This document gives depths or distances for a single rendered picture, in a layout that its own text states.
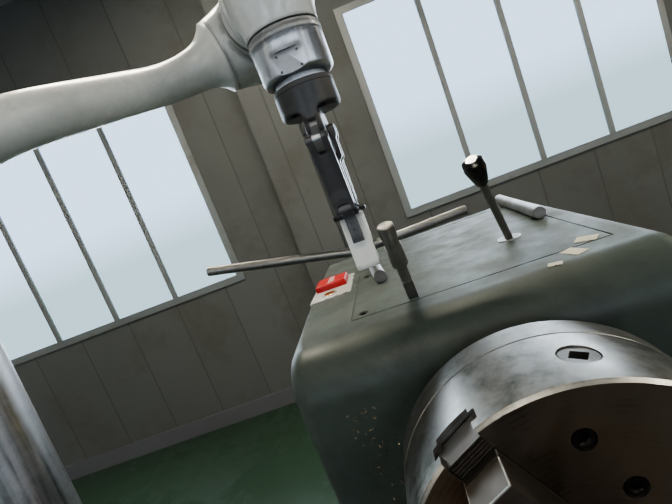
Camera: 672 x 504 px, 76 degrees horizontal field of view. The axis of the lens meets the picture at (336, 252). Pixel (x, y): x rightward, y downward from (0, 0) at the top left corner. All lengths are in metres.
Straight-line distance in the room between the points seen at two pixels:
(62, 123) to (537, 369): 0.54
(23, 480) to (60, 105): 0.50
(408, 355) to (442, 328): 0.05
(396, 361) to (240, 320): 2.88
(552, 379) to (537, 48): 3.16
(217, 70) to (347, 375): 0.45
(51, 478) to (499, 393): 0.63
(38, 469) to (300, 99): 0.61
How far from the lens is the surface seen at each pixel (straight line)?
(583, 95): 3.52
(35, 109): 0.57
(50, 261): 3.80
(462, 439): 0.39
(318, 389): 0.53
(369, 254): 0.54
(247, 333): 3.37
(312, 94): 0.52
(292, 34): 0.53
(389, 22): 3.26
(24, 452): 0.78
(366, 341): 0.53
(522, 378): 0.39
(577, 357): 0.43
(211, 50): 0.67
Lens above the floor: 1.43
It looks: 8 degrees down
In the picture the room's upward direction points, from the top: 21 degrees counter-clockwise
